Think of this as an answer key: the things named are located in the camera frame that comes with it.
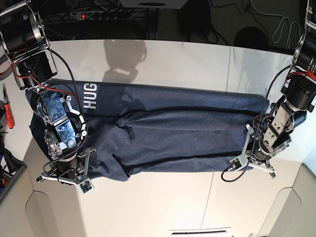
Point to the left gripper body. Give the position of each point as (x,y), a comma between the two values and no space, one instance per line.
(254,154)

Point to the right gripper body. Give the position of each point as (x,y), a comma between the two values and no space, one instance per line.
(70,171)

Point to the blue t-shirt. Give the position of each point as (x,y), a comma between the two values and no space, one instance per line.
(137,128)

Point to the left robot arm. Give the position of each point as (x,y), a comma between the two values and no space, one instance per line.
(270,133)

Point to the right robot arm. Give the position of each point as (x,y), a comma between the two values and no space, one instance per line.
(27,49)

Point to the grey storage bin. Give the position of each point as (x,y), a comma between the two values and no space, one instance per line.
(11,169)

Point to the black power strip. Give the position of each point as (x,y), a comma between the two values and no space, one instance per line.
(112,15)

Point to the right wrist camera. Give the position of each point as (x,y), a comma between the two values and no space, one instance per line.
(86,186)

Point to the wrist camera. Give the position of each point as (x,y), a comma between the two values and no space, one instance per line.
(235,165)
(86,186)

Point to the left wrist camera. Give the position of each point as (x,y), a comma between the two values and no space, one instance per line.
(235,165)

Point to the red handled cutters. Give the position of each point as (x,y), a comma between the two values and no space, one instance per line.
(8,112)

